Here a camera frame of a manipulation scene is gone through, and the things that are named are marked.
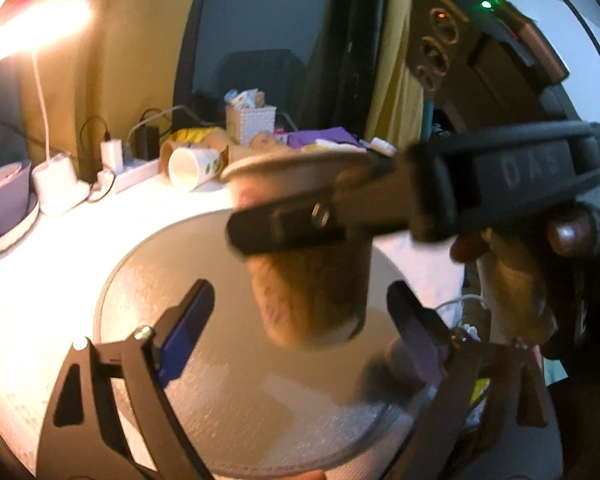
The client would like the dark window pane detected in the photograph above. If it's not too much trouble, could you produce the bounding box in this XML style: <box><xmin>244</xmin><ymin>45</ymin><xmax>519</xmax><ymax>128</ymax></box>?
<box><xmin>173</xmin><ymin>0</ymin><xmax>388</xmax><ymax>138</ymax></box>

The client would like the brown paper cup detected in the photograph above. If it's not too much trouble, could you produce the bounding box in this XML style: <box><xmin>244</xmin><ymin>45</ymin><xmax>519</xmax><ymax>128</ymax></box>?
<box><xmin>221</xmin><ymin>151</ymin><xmax>374</xmax><ymax>348</ymax></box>
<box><xmin>159</xmin><ymin>140</ymin><xmax>188</xmax><ymax>177</ymax></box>

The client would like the person's hand on gripper handle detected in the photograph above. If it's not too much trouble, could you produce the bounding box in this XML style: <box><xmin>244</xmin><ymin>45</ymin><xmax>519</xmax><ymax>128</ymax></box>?
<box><xmin>450</xmin><ymin>206</ymin><xmax>600</xmax><ymax>348</ymax></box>

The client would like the yellow curtain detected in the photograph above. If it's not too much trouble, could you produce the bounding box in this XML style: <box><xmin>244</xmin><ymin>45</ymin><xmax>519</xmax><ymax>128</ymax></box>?
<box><xmin>365</xmin><ymin>0</ymin><xmax>424</xmax><ymax>148</ymax></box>

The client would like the white woven storage basket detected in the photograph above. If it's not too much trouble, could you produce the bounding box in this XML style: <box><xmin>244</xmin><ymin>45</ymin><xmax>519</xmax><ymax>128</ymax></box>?
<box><xmin>225</xmin><ymin>105</ymin><xmax>277</xmax><ymax>145</ymax></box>

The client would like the white charger plug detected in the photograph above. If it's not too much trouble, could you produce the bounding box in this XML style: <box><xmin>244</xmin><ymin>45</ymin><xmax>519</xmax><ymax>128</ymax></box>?
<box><xmin>100</xmin><ymin>139</ymin><xmax>124</xmax><ymax>174</ymax></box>

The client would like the round grey tray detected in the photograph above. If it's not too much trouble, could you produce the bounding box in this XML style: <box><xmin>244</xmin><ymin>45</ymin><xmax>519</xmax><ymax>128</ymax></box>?
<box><xmin>94</xmin><ymin>211</ymin><xmax>422</xmax><ymax>479</ymax></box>

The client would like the purple cloth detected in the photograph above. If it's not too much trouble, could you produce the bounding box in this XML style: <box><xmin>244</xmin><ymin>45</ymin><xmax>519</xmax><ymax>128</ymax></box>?
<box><xmin>287</xmin><ymin>127</ymin><xmax>360</xmax><ymax>150</ymax></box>

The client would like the black power adapter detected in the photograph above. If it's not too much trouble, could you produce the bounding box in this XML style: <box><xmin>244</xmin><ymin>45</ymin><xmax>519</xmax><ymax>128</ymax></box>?
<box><xmin>134</xmin><ymin>125</ymin><xmax>160</xmax><ymax>162</ymax></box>

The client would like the lilac bowl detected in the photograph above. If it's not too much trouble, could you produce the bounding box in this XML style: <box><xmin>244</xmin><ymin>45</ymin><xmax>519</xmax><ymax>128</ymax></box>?
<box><xmin>0</xmin><ymin>159</ymin><xmax>31</xmax><ymax>237</ymax></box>

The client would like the white power strip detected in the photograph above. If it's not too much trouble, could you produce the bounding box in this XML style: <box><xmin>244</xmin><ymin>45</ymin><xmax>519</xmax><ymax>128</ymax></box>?
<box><xmin>97</xmin><ymin>158</ymin><xmax>159</xmax><ymax>194</ymax></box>

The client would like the white plate under bowl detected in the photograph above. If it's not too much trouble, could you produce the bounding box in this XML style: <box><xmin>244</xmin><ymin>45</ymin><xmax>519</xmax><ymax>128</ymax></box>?
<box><xmin>0</xmin><ymin>192</ymin><xmax>40</xmax><ymax>255</ymax></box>

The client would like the white desk lamp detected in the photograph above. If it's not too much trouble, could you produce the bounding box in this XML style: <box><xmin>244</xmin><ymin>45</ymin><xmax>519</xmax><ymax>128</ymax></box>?
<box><xmin>0</xmin><ymin>0</ymin><xmax>93</xmax><ymax>216</ymax></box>

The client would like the white paper cup lying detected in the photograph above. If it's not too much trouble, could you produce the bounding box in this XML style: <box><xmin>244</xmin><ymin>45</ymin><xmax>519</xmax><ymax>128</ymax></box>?
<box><xmin>168</xmin><ymin>148</ymin><xmax>222</xmax><ymax>192</ymax></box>

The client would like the brown paper cup lying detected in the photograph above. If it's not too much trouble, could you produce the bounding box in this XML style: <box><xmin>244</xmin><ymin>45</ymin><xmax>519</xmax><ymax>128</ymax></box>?
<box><xmin>159</xmin><ymin>140</ymin><xmax>188</xmax><ymax>177</ymax></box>

